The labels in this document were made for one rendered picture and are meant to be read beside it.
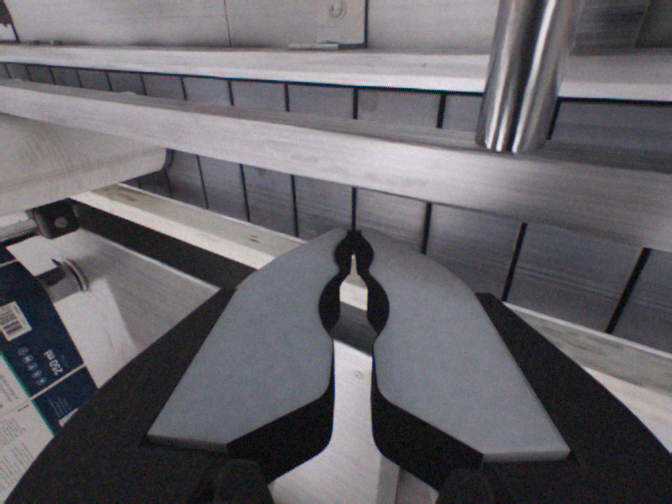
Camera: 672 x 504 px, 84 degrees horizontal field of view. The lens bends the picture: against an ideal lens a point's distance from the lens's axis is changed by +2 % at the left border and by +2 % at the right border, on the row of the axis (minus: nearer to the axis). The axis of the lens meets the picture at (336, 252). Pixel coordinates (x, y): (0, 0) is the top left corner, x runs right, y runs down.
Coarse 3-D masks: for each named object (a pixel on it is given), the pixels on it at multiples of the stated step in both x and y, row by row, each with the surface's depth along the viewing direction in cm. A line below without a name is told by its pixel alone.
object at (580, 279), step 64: (0, 64) 33; (448, 128) 15; (576, 128) 12; (640, 128) 12; (192, 192) 26; (256, 192) 22; (320, 192) 19; (448, 256) 17; (512, 256) 15; (576, 256) 14; (640, 256) 13; (576, 320) 15; (640, 320) 14
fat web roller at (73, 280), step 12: (72, 264) 44; (36, 276) 42; (48, 276) 43; (60, 276) 43; (72, 276) 44; (84, 276) 44; (48, 288) 42; (60, 288) 43; (72, 288) 44; (84, 288) 45; (60, 300) 44
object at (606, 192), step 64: (128, 128) 12; (192, 128) 10; (256, 128) 9; (320, 128) 8; (384, 128) 8; (384, 192) 8; (448, 192) 7; (512, 192) 6; (576, 192) 6; (640, 192) 5
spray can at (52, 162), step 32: (0, 128) 18; (32, 128) 19; (64, 128) 20; (0, 160) 17; (32, 160) 18; (64, 160) 19; (96, 160) 21; (128, 160) 22; (160, 160) 24; (0, 192) 18; (32, 192) 19; (64, 192) 20
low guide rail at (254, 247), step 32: (96, 192) 26; (128, 192) 26; (160, 224) 23; (192, 224) 22; (224, 224) 21; (256, 256) 19; (352, 288) 16; (544, 320) 14; (576, 352) 13; (608, 352) 13; (640, 352) 13; (608, 384) 12; (640, 384) 11
